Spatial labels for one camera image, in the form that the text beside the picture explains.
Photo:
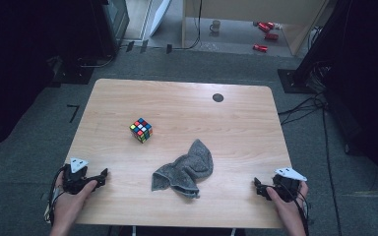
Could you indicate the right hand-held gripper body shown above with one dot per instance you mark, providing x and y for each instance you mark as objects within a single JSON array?
[{"x": 287, "y": 188}]

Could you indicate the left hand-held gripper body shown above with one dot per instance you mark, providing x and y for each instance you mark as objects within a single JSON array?
[{"x": 74, "y": 180}]

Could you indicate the multicoloured puzzle cube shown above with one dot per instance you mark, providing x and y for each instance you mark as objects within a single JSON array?
[{"x": 141, "y": 130}]

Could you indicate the grey terry cloth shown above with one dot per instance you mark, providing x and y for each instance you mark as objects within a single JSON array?
[{"x": 190, "y": 167}]

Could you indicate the person's right hand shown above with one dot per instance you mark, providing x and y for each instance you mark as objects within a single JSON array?
[{"x": 290, "y": 213}]

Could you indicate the grey tape strip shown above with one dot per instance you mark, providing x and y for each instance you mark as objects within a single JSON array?
[{"x": 44, "y": 196}]

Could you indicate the black tape corner mark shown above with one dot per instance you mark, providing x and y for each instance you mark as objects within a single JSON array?
[{"x": 75, "y": 111}]

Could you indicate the round grey table grommet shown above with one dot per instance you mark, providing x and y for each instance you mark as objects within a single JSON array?
[{"x": 218, "y": 97}]

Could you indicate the black floor plate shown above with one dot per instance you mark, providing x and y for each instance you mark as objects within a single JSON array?
[{"x": 74, "y": 76}]

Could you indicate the dark curtain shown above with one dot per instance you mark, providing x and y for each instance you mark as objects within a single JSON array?
[
  {"x": 370, "y": 82},
  {"x": 19, "y": 65}
]

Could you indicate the black tape strip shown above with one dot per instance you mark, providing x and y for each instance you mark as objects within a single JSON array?
[
  {"x": 169, "y": 48},
  {"x": 130, "y": 46}
]

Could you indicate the red can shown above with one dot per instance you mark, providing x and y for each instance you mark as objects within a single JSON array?
[
  {"x": 271, "y": 36},
  {"x": 264, "y": 27},
  {"x": 270, "y": 24},
  {"x": 260, "y": 48}
]

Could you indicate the dark monitor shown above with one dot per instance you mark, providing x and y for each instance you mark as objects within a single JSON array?
[{"x": 111, "y": 26}]

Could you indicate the grey mug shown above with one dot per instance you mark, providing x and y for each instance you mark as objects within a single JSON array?
[{"x": 215, "y": 26}]

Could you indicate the white board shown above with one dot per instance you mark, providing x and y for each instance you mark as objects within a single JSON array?
[{"x": 160, "y": 16}]

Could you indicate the black stand with base plate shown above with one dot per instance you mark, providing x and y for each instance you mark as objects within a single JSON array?
[{"x": 292, "y": 82}]

